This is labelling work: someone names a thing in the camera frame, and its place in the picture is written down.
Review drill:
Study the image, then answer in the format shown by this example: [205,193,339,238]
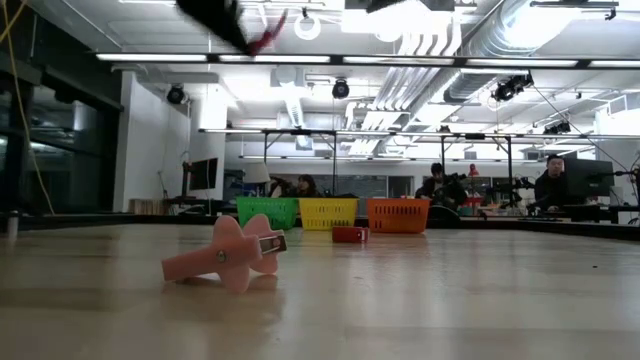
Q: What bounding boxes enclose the red mini stapler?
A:
[331,225,372,245]

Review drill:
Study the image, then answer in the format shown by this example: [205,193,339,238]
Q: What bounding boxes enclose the black overhead light bar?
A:
[94,51,640,70]

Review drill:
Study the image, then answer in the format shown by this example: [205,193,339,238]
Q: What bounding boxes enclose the black computer monitor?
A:
[563,158,616,200]
[188,157,220,192]

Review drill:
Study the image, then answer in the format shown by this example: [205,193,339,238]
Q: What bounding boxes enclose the white table lamp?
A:
[242,161,272,185]

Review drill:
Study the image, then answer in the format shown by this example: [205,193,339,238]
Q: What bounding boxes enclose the person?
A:
[532,153,571,214]
[414,162,469,211]
[267,173,321,200]

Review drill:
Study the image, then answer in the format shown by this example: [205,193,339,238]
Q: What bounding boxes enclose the green plastic basket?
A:
[235,195,300,232]

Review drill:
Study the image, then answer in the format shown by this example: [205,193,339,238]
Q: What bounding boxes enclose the wooden crate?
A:
[128,198,167,216]

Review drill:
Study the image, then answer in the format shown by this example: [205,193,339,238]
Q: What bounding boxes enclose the yellow plastic basket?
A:
[298,197,360,232]

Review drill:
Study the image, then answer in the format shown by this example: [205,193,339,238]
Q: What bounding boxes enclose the orange-red plastic basket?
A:
[365,197,432,235]

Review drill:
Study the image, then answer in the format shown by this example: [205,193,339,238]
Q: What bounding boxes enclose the white ring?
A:
[293,14,322,42]

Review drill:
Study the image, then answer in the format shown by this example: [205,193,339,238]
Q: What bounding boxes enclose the black metal rig frame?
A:
[198,127,640,199]

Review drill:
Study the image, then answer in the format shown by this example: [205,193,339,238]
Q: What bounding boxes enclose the thin yellow cord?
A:
[0,0,57,217]

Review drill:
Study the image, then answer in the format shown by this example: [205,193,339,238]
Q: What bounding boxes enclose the black camera cluster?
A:
[491,72,535,104]

